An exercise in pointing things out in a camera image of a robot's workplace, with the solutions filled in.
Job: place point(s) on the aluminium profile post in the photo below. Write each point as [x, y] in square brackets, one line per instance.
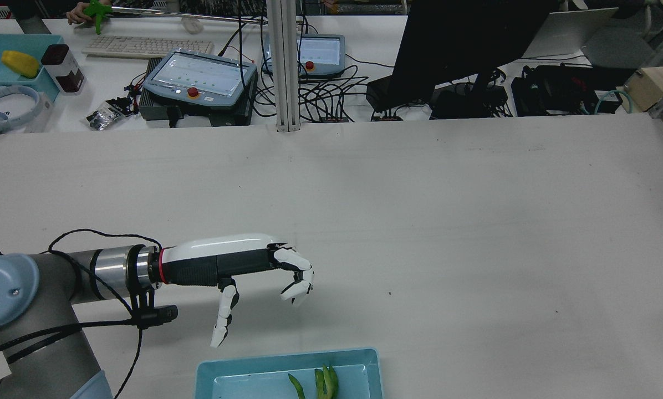
[284, 66]

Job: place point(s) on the silver metal rod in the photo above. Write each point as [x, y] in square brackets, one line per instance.
[159, 12]

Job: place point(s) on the green plastic clamp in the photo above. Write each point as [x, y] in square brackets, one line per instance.
[96, 11]

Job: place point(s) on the clear bag of black parts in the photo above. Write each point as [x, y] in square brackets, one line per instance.
[107, 113]

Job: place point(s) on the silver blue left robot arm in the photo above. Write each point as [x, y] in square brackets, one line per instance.
[32, 332]

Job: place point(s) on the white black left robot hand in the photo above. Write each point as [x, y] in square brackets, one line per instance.
[220, 255]

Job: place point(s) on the large grey teach pendant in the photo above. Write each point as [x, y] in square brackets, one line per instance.
[198, 75]

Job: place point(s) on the white keyboard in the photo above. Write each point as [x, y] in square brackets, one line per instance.
[143, 47]

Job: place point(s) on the black monitor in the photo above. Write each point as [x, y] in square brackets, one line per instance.
[453, 44]

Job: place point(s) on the small grey teach pendant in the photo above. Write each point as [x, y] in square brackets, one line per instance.
[320, 52]

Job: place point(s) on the dark grey controller box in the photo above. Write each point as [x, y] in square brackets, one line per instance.
[209, 113]

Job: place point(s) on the white carton box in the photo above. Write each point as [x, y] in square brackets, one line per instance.
[43, 113]

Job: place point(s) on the wooden block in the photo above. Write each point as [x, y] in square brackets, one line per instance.
[647, 88]

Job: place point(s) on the black equipment bag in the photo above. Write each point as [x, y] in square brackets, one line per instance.
[553, 88]

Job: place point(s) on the yellow toy fruit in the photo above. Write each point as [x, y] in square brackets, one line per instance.
[20, 62]

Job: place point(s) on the dark red jar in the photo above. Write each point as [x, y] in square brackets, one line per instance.
[62, 69]

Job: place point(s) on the light blue plastic bin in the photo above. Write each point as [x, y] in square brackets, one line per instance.
[243, 382]

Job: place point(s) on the black box beside monitor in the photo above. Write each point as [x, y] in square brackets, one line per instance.
[381, 91]

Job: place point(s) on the person's left hand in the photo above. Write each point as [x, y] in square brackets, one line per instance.
[76, 14]

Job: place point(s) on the pink dragon fruit toy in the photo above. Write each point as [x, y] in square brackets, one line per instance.
[327, 382]

